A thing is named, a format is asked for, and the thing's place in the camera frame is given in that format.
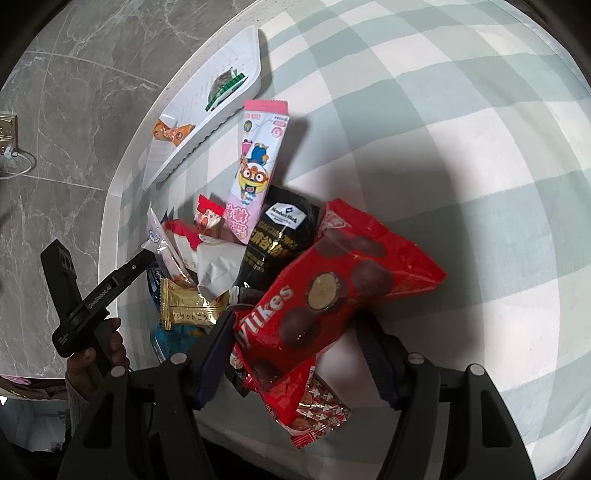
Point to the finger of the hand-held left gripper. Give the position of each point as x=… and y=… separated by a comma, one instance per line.
x=136, y=265

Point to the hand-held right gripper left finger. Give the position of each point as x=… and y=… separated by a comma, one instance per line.
x=217, y=350

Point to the red white floral packet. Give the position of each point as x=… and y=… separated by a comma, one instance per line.
x=207, y=217

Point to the golden orange wafer packet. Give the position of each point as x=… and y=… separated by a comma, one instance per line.
x=189, y=309

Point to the green candy packet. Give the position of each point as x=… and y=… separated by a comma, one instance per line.
x=224, y=90

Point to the red chocolate ball bag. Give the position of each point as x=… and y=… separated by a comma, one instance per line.
x=351, y=277

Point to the blue snack packet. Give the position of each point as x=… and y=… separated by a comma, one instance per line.
x=171, y=339

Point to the pink cartoon snack packet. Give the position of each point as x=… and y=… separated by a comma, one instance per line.
x=256, y=157

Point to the small orange candy packet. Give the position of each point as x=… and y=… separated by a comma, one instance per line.
x=174, y=134

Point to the person's left forearm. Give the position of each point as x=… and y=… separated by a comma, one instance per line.
x=74, y=406

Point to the black snack packet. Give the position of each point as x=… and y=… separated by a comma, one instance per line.
x=277, y=230

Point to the white plastic tray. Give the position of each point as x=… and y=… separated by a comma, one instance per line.
x=194, y=108

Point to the plain red snack bag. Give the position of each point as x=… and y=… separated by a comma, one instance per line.
x=286, y=397

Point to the wall power outlet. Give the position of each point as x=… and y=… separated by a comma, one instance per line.
x=7, y=127

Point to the person's left hand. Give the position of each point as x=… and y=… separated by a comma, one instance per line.
x=81, y=369

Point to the clear packet with blue label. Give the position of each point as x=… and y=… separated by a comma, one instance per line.
x=157, y=235

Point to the red and white snack packet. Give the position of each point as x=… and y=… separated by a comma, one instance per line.
x=184, y=240

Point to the green white checked tablecloth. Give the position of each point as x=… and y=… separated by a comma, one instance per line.
x=461, y=138

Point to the small red patterned packet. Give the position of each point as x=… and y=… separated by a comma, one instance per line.
x=325, y=408

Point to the dark brown snack packet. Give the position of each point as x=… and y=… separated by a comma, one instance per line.
x=244, y=294

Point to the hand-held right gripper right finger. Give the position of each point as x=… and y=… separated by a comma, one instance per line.
x=371, y=353

